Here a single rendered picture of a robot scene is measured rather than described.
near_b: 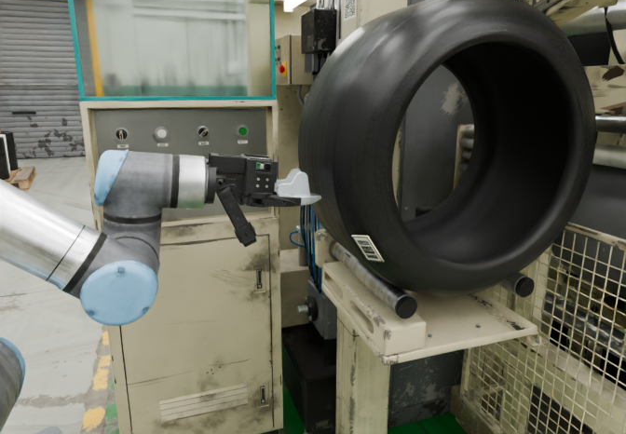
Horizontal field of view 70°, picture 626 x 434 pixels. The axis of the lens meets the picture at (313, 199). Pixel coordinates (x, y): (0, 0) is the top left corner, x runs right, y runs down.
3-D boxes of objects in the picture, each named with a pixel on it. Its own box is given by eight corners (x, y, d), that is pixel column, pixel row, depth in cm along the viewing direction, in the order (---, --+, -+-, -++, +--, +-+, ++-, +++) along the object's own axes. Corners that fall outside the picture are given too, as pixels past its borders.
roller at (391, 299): (327, 249, 115) (339, 236, 115) (337, 259, 117) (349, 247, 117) (392, 310, 83) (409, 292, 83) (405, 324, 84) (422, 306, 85)
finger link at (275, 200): (304, 199, 78) (254, 196, 75) (303, 208, 78) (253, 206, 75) (296, 193, 82) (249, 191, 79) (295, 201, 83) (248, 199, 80)
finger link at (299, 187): (330, 175, 80) (279, 171, 77) (325, 207, 81) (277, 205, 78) (323, 171, 83) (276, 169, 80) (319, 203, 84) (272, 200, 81)
